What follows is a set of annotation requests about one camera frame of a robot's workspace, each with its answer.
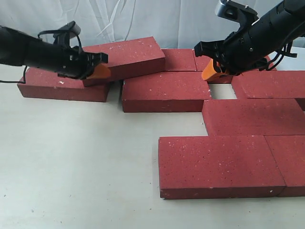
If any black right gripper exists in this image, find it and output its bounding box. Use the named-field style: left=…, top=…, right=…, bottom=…
left=194, top=28, right=268, bottom=81

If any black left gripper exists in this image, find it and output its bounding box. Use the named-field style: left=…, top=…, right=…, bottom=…
left=57, top=46, right=111, bottom=80

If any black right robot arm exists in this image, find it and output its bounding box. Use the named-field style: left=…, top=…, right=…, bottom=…
left=194, top=0, right=305, bottom=82

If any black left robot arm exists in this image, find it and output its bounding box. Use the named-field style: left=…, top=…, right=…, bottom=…
left=0, top=21, right=111, bottom=80

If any red brick right second row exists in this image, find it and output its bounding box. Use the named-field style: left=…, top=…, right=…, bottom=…
left=231, top=71, right=305, bottom=109

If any red brick right third row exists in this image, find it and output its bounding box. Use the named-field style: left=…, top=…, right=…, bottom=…
left=202, top=99, right=305, bottom=136

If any red brick front large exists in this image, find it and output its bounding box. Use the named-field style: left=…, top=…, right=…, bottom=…
left=158, top=135, right=286, bottom=199

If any pale blue backdrop curtain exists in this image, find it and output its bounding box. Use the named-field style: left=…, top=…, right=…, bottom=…
left=0, top=0, right=305, bottom=50

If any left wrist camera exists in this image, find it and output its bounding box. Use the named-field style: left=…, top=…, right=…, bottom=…
left=53, top=21, right=81, bottom=46

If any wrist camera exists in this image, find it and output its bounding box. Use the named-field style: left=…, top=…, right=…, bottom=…
left=53, top=21, right=81, bottom=46
left=215, top=0, right=259, bottom=31

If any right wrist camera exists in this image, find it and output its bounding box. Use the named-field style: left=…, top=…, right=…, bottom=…
left=215, top=0, right=259, bottom=31

